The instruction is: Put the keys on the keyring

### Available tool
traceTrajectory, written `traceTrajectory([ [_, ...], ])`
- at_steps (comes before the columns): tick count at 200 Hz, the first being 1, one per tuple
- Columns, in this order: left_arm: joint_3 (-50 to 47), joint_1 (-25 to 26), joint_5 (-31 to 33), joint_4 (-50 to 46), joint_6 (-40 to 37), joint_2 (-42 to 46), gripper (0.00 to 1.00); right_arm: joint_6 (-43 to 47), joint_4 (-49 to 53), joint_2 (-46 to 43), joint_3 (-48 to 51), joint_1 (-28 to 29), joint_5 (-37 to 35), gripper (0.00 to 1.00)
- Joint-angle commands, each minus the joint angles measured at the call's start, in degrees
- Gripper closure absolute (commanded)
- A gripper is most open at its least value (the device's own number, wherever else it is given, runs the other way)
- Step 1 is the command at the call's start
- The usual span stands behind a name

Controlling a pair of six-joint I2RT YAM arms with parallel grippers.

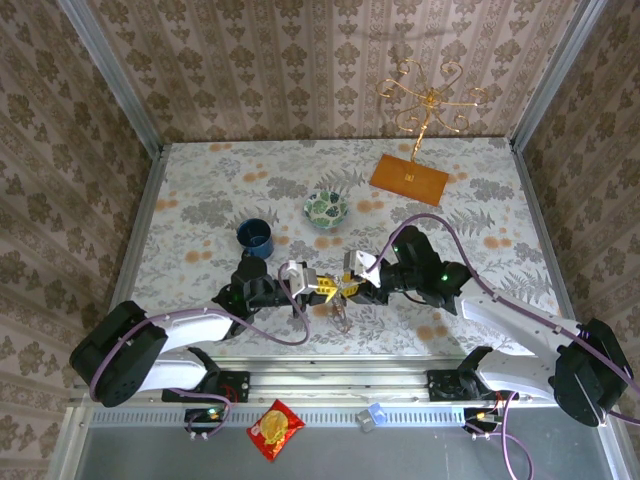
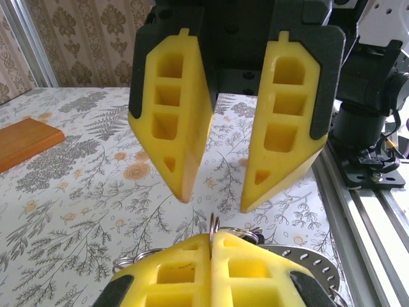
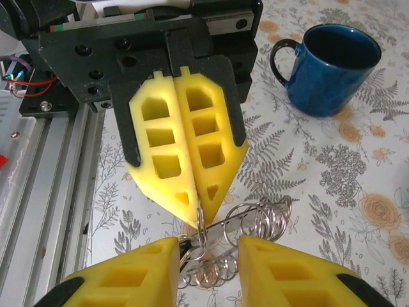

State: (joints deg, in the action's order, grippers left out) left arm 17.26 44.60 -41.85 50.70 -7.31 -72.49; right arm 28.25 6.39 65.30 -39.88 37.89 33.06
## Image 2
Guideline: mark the metal key holder with rings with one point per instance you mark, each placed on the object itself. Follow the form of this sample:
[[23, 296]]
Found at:
[[303, 259]]

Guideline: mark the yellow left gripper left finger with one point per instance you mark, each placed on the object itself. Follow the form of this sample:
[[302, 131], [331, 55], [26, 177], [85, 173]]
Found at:
[[166, 281]]

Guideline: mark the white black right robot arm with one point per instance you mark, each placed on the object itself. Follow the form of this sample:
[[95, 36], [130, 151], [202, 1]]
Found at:
[[367, 80]]

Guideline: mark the aluminium frame post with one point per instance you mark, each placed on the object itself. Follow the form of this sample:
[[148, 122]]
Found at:
[[32, 48]]

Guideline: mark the gold stand with wooden base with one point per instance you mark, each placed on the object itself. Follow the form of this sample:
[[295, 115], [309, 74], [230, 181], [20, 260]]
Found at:
[[28, 144]]

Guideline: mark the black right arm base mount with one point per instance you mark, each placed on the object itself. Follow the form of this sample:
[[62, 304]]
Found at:
[[374, 172]]

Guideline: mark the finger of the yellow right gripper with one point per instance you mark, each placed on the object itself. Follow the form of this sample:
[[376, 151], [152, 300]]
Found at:
[[287, 153], [188, 128]]

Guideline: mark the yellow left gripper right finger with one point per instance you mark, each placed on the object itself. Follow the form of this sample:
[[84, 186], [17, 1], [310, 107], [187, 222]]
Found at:
[[255, 275]]

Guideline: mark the aluminium mounting rail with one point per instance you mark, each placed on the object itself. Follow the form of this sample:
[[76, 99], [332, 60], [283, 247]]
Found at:
[[367, 224]]

